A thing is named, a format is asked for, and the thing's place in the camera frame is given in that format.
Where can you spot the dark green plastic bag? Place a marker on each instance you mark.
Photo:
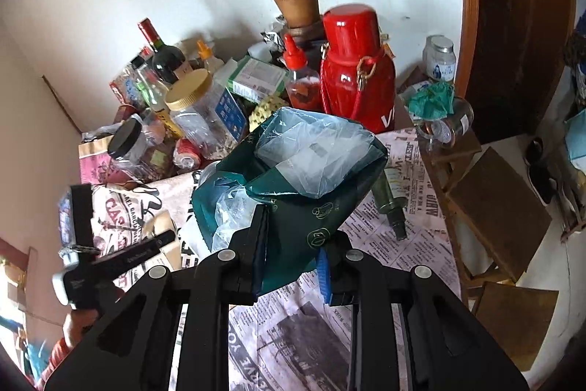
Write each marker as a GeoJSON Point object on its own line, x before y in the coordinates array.
{"type": "Point", "coordinates": [311, 169]}

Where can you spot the black lid plastic jar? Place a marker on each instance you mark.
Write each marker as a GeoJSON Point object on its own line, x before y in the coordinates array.
{"type": "Point", "coordinates": [141, 158]}

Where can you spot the glass jar silver lid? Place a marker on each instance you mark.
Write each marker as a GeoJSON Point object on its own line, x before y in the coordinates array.
{"type": "Point", "coordinates": [440, 59]}

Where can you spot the dark wooden door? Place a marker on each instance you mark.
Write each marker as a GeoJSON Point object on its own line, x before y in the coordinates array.
{"type": "Point", "coordinates": [510, 62]}

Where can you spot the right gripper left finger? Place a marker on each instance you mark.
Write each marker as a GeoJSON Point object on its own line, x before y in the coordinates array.
{"type": "Point", "coordinates": [171, 324]}

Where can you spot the brown clay vase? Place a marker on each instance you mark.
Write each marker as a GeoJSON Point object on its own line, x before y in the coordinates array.
{"type": "Point", "coordinates": [303, 18]}

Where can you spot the green crumpled bag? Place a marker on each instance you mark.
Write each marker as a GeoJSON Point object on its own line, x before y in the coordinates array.
{"type": "Point", "coordinates": [433, 102]}

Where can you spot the red sauce squeeze bottle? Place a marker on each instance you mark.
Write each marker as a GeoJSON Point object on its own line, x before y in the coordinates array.
{"type": "Point", "coordinates": [303, 85]}

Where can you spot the small green glass bottle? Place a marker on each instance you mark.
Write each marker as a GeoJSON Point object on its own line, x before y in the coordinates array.
{"type": "Point", "coordinates": [391, 199]}

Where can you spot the red thermos bottle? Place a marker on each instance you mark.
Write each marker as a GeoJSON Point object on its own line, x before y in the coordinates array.
{"type": "Point", "coordinates": [357, 72]}

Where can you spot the printed newspaper tablecloth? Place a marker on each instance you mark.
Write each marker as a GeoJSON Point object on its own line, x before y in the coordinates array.
{"type": "Point", "coordinates": [291, 339]}

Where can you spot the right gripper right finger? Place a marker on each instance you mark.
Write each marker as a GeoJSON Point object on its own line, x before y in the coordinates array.
{"type": "Point", "coordinates": [409, 317]}

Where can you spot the person's left hand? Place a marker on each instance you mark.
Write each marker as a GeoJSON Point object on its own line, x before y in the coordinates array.
{"type": "Point", "coordinates": [76, 324]}

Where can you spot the wooden stool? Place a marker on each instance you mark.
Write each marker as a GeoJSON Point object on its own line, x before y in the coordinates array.
{"type": "Point", "coordinates": [495, 202]}
{"type": "Point", "coordinates": [518, 318]}

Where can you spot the dark wine bottle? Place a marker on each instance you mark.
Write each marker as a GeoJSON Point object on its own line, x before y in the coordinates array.
{"type": "Point", "coordinates": [168, 61]}

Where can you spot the yellow lid plastic jar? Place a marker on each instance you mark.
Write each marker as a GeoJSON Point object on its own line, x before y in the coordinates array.
{"type": "Point", "coordinates": [206, 113]}

